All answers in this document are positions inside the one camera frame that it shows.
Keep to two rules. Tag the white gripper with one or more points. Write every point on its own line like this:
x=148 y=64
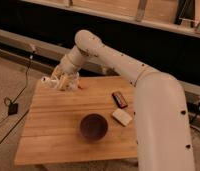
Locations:
x=58 y=73

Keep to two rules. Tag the clear plastic bottle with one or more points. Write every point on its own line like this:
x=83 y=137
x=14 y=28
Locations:
x=66 y=82

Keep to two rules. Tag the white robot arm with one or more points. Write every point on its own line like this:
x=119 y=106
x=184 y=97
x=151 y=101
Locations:
x=161 y=116

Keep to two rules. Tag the dark chocolate bar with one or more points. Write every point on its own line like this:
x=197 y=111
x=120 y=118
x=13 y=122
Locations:
x=119 y=99

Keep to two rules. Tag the black power adapter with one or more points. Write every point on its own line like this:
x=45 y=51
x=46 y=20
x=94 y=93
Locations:
x=13 y=109

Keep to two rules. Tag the dark purple bowl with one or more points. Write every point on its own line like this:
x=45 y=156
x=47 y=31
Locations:
x=93 y=127

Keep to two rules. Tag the wooden table board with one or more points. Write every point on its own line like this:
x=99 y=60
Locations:
x=51 y=131

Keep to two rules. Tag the white sponge block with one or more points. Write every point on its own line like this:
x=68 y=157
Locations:
x=122 y=116

